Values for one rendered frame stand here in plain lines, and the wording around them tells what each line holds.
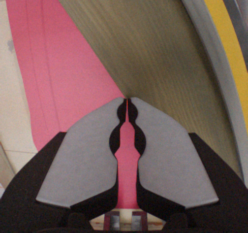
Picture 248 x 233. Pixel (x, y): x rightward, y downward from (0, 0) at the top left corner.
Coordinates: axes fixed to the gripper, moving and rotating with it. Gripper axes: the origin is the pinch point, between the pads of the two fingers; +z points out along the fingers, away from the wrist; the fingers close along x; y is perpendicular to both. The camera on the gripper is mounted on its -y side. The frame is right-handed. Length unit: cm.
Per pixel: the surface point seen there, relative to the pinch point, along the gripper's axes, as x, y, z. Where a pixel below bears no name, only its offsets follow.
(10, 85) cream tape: -10.9, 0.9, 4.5
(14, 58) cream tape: -9.9, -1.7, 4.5
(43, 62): -7.1, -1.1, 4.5
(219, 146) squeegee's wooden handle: 7.7, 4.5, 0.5
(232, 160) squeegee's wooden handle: 9.7, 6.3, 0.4
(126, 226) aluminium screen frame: 0.2, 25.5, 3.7
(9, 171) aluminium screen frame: -14.9, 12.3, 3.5
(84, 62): -3.4, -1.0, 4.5
